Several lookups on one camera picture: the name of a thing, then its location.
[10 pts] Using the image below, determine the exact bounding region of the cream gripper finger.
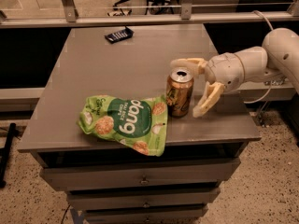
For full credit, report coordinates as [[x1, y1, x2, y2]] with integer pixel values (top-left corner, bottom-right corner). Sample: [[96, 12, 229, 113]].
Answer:
[[170, 58, 207, 77], [192, 81, 225, 118]]

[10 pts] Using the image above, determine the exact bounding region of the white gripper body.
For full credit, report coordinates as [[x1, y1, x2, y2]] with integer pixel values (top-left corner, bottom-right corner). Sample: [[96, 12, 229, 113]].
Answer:
[[205, 53, 245, 92]]

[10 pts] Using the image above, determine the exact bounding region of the orange soda can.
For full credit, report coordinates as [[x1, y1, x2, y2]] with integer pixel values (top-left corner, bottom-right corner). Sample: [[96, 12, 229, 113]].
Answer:
[[166, 67, 194, 118]]

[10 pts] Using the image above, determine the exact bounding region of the green rice chip bag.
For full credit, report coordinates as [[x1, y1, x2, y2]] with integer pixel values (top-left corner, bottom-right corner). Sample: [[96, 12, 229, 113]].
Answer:
[[78, 95, 168, 157]]

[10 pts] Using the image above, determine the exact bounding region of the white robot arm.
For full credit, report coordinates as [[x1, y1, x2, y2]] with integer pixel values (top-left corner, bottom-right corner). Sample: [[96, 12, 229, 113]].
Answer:
[[170, 28, 299, 118]]

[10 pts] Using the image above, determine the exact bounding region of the dark blue snack packet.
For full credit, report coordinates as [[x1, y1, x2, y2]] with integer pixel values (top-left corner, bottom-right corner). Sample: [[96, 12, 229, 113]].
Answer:
[[105, 27, 134, 44]]

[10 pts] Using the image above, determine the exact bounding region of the grey drawer cabinet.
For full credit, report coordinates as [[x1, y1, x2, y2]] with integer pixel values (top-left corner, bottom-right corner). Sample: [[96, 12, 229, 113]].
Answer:
[[19, 25, 259, 224]]

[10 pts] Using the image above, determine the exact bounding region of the black stand leg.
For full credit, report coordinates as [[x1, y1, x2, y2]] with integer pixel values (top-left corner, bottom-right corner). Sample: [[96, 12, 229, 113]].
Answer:
[[0, 123, 16, 189]]

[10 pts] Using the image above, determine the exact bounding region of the metal railing frame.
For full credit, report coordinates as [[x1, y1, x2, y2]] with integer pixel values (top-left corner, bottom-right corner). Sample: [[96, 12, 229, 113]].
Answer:
[[0, 0, 299, 29]]

